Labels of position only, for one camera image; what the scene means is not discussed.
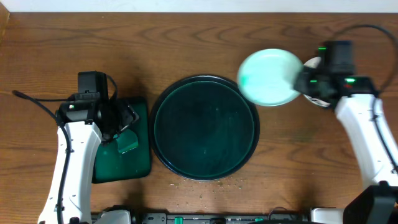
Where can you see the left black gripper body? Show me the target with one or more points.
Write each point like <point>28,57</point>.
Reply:
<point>123,115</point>

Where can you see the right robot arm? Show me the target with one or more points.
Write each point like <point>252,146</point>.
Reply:
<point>358,108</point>

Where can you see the round black tray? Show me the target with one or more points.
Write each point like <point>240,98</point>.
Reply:
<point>202,128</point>

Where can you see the dark green sponge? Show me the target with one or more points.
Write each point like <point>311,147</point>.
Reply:
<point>127,141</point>

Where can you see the white plate back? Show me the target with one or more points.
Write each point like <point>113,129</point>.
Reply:
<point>313,63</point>

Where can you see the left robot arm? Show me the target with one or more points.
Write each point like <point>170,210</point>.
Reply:
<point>82,126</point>

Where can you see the green rectangular tray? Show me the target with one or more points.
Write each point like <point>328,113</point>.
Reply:
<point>110,165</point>

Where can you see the white plate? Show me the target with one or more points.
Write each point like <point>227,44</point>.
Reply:
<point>266,77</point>
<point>313,63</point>

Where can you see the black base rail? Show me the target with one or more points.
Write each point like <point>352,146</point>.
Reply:
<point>277,215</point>

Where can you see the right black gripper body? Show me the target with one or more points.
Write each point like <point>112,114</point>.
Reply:
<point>314,84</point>

